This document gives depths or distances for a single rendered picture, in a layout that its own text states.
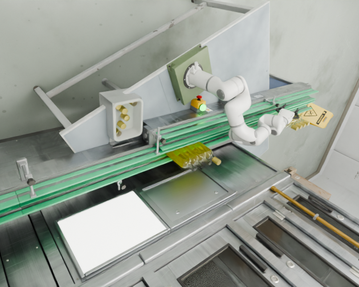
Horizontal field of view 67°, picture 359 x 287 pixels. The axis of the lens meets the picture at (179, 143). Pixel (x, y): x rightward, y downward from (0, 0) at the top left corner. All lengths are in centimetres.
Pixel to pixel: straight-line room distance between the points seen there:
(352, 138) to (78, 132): 666
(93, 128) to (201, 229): 76
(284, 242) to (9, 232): 130
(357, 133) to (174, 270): 650
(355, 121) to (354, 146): 61
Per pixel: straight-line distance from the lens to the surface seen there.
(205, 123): 170
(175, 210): 143
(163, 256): 128
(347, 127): 741
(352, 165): 764
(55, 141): 205
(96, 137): 153
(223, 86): 143
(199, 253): 134
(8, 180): 142
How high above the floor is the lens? 197
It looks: 40 degrees down
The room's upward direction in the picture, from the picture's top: 127 degrees clockwise
